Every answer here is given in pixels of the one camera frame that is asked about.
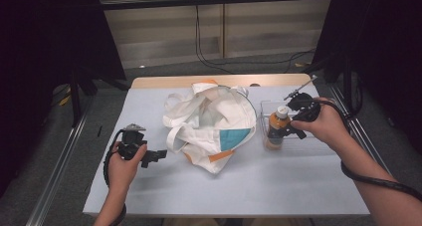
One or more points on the black horizontal bar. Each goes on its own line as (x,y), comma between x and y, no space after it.
(215,1)

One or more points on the aluminium frame rail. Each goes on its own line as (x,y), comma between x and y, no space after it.
(378,159)
(56,173)

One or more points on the person's right hand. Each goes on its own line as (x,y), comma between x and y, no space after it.
(326,126)

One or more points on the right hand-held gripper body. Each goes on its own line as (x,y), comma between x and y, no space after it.
(307,108)

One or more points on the person's left hand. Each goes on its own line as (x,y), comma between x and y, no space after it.
(121,173)

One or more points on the clear plastic bin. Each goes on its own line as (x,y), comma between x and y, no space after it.
(318,143)

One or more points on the black curtain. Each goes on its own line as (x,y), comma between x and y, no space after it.
(381,37)
(40,53)

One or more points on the orange drink bottle white cap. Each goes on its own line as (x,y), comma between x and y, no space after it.
(277,119)

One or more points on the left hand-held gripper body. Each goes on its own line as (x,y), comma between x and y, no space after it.
(132,143)

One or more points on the black stand post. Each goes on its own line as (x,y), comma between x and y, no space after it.
(75,100)
(347,86)

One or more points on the white canvas tote bag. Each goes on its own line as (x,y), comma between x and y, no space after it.
(215,119)

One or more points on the light grey table mat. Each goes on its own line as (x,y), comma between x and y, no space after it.
(159,192)

